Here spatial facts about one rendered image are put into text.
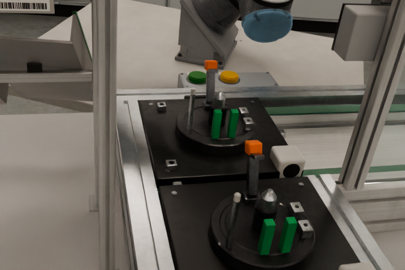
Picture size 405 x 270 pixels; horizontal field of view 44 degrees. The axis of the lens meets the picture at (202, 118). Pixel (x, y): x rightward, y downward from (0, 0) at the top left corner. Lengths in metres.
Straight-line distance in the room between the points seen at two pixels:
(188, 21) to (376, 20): 0.70
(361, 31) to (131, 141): 0.42
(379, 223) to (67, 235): 0.52
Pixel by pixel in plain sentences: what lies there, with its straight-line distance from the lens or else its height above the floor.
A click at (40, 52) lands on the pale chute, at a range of 0.71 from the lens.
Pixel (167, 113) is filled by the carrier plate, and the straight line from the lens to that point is 0.93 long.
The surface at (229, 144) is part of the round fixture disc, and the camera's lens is 0.83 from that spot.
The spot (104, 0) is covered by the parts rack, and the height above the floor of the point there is 1.28.
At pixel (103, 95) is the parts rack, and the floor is 1.17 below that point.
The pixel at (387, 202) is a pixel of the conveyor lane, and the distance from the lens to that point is 0.90.
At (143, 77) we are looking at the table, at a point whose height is 0.86.
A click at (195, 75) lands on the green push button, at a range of 1.07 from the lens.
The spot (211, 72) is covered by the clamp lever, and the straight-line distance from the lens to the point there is 0.88.
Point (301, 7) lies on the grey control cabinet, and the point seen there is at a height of 0.21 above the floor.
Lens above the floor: 1.45
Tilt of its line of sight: 31 degrees down
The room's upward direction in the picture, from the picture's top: 7 degrees clockwise
